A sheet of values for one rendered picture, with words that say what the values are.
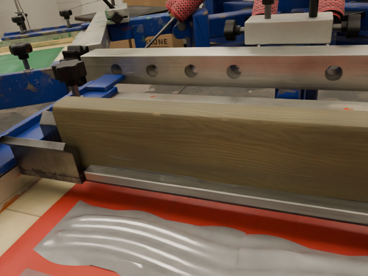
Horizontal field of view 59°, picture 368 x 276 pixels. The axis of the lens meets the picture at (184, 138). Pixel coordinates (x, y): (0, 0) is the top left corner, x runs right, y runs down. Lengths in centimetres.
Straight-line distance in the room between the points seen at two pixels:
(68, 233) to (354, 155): 25
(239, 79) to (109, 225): 29
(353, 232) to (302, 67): 25
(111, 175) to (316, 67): 31
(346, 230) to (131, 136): 20
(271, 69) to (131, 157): 26
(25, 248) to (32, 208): 6
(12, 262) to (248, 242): 21
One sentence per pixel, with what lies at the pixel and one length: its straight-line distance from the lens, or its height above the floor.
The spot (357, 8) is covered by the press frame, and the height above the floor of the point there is 101.
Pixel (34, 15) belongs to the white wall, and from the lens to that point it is 546.
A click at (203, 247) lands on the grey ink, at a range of 28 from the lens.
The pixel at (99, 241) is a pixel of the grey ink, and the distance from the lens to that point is 31.
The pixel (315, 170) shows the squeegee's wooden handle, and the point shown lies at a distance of 27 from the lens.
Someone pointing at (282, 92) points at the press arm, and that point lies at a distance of 68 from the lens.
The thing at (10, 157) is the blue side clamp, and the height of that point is 100.
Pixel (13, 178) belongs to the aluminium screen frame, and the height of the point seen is 98.
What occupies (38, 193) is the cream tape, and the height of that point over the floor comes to 96.
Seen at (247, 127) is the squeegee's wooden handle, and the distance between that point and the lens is 25.
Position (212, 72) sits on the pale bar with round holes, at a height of 102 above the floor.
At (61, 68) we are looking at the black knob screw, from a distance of 47.
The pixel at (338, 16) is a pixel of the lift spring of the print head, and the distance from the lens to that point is 70.
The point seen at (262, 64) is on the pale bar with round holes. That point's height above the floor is 103.
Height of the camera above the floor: 117
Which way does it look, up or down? 29 degrees down
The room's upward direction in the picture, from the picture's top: 7 degrees counter-clockwise
